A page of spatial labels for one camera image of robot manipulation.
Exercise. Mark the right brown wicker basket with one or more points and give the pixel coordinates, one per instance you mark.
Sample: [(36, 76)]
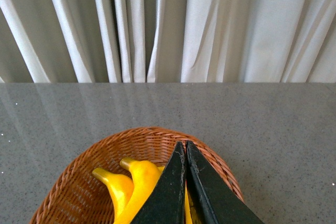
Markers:
[(77, 197)]

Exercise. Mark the yellow banana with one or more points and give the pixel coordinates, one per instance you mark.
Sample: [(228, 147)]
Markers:
[(191, 216), (145, 176), (120, 188)]

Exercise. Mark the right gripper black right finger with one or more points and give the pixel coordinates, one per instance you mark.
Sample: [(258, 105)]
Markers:
[(213, 200)]

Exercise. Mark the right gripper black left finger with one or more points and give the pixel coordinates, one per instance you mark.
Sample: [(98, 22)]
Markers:
[(166, 202)]

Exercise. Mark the white pleated curtain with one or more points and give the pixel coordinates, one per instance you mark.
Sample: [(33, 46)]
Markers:
[(86, 41)]

